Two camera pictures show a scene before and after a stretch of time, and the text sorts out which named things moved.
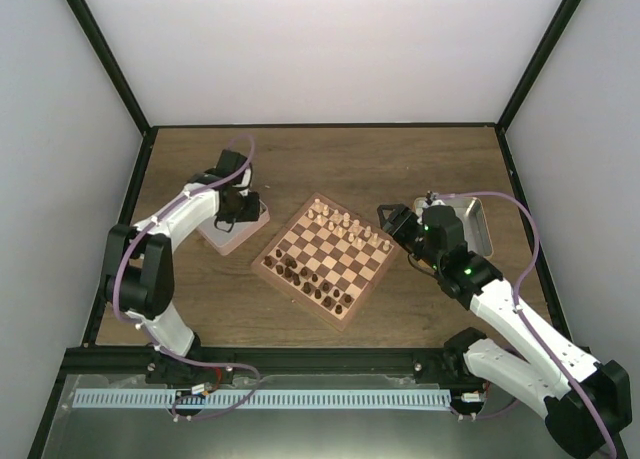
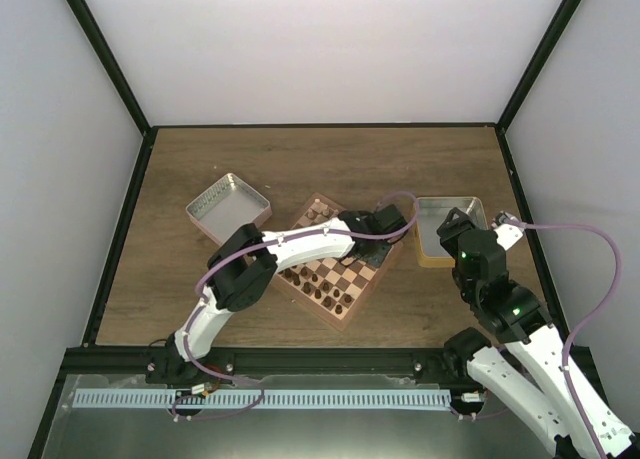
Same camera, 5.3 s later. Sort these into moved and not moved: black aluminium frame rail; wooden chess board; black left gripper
Moved: black left gripper
Not moved: black aluminium frame rail; wooden chess board
